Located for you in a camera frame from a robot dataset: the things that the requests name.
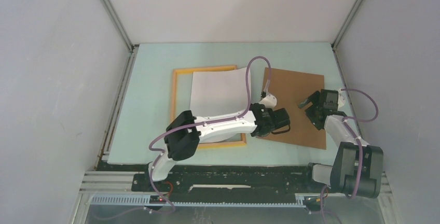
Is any brown cardboard backing board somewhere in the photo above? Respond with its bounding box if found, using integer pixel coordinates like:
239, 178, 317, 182
263, 68, 326, 150

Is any orange wooden picture frame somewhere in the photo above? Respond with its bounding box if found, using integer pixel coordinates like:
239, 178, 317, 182
170, 65, 246, 149

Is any printed building photo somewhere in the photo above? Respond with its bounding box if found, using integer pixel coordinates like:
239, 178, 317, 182
189, 67, 252, 144

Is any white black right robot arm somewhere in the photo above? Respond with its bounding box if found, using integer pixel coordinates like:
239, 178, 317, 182
298, 89, 383, 199

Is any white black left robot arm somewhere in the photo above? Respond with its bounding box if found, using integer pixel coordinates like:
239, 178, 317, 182
144, 103, 291, 191

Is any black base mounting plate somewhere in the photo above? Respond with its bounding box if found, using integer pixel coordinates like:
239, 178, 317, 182
131, 165, 323, 205

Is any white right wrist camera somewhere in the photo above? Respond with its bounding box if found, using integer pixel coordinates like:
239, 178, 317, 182
337, 88, 347, 111

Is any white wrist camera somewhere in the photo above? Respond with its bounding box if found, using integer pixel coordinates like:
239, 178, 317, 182
258, 91, 278, 109
337, 88, 347, 111

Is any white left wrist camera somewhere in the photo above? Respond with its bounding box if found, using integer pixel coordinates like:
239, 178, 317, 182
258, 91, 278, 109

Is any grey slotted cable duct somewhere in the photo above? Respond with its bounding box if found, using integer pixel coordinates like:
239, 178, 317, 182
89, 194, 305, 208

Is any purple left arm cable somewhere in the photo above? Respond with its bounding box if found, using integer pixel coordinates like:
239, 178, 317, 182
148, 56, 272, 214

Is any right aluminium corner post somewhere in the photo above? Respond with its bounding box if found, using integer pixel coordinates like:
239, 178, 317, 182
332, 0, 364, 51

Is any aluminium corner post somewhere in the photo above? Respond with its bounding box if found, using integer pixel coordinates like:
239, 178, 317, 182
100, 0, 134, 52
332, 0, 364, 51

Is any aluminium front rail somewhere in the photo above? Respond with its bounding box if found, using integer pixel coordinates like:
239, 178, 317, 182
79, 171, 393, 198

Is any left aluminium corner post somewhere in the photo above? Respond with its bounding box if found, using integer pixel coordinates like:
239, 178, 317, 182
100, 0, 134, 52

